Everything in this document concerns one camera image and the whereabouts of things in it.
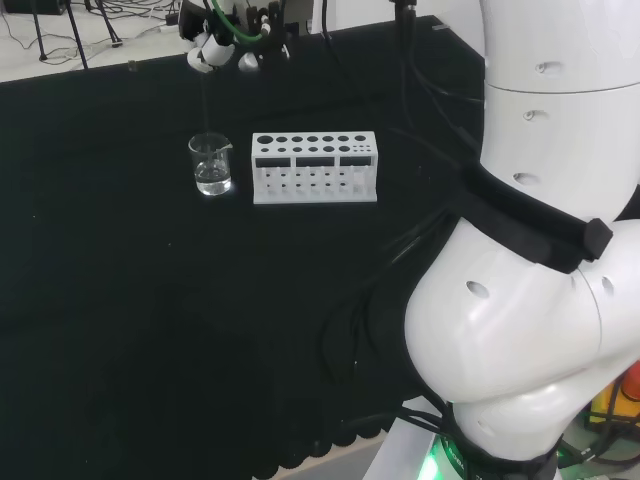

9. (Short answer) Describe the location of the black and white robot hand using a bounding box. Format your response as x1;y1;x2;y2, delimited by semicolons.
178;0;302;75

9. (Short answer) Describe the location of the clear glass rod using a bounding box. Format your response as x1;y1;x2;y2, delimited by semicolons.
201;69;214;174

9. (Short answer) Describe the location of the white test tube rack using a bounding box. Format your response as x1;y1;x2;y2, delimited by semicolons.
250;130;379;207

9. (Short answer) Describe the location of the clear glass beaker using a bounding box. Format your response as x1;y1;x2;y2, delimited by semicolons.
187;131;234;198

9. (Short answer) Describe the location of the black tripod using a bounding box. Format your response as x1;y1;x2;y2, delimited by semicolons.
30;0;126;71

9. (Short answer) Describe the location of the black bench cloth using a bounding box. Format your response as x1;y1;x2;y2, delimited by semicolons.
0;13;487;480

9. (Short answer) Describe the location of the yellow stop button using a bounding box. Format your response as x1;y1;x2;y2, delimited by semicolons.
587;358;640;437

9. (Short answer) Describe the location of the green cable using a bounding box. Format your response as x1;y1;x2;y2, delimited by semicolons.
208;0;265;43

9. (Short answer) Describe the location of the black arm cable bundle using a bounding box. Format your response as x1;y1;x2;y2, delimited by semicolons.
389;0;487;151

